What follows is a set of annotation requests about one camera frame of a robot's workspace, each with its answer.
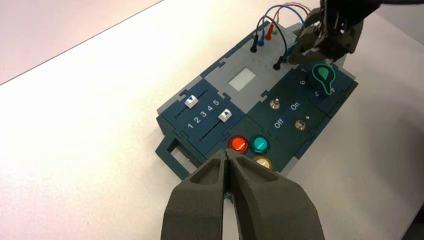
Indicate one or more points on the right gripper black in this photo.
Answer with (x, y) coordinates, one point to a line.
(341, 36)

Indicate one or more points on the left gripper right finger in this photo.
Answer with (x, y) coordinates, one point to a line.
(275, 212)

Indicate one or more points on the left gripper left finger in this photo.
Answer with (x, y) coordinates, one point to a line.
(195, 208)

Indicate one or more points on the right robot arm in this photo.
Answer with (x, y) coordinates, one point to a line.
(351, 8)

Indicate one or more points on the rotary knob green pointer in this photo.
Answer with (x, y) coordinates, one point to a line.
(323, 78)

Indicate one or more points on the yellow push button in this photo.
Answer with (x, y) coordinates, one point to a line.
(264, 162)

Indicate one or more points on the green push button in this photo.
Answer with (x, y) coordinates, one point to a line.
(260, 144)

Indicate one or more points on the red push button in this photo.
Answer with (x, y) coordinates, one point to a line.
(238, 144)

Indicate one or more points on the white display window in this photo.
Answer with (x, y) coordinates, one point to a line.
(242, 79)

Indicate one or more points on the blue and grey task board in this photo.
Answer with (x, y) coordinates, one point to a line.
(258, 112)

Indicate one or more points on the white slider knob up triangle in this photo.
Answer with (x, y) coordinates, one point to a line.
(225, 116)

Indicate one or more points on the white slider knob down triangle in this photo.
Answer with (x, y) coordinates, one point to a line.
(191, 101)

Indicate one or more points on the metal toggle switch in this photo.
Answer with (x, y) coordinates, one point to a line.
(300, 125)
(274, 104)

